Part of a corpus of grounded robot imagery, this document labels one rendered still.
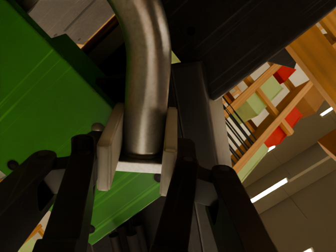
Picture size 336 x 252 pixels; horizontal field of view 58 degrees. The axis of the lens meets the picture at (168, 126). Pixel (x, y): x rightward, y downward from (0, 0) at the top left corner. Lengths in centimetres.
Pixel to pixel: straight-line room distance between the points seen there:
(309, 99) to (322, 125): 548
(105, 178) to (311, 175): 771
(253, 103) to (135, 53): 336
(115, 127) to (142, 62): 4
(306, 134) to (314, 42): 874
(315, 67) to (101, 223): 84
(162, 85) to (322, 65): 85
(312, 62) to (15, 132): 88
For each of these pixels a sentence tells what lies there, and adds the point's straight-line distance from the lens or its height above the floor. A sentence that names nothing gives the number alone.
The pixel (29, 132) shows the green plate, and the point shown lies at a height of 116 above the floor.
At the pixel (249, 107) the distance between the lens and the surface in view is 352.
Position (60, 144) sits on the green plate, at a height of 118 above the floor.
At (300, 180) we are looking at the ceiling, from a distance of 785.
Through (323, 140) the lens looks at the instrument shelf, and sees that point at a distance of 80.
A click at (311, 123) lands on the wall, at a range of 965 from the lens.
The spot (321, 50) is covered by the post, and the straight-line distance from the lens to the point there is 102.
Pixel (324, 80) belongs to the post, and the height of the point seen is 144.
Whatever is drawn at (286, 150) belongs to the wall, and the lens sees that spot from 976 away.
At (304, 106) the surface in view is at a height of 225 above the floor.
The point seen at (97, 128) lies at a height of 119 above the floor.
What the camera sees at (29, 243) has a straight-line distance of 669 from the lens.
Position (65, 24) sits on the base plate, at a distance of 81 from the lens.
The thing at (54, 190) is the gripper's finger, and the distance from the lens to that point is 17.
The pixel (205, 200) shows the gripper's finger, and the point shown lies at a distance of 16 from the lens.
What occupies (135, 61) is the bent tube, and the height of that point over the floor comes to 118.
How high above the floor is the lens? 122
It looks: 2 degrees up
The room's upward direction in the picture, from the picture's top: 141 degrees clockwise
